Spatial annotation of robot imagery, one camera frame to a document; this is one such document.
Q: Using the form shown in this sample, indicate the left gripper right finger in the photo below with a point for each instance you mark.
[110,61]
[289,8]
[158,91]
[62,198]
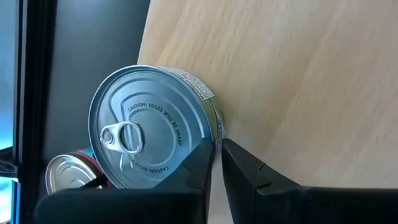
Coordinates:
[295,205]

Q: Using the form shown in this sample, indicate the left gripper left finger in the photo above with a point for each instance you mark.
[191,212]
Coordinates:
[140,205]

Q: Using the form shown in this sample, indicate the green label seafood can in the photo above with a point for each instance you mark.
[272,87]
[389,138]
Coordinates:
[149,124]

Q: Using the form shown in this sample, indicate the blue label seafood can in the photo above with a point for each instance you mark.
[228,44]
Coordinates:
[70,172]

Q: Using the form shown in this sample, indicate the light wooden board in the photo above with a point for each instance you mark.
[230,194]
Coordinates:
[295,77]

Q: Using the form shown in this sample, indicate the black table mat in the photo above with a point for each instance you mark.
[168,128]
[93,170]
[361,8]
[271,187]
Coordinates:
[93,37]

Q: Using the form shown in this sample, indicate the black aluminium table frame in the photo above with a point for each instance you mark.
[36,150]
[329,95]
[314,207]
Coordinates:
[34,93]

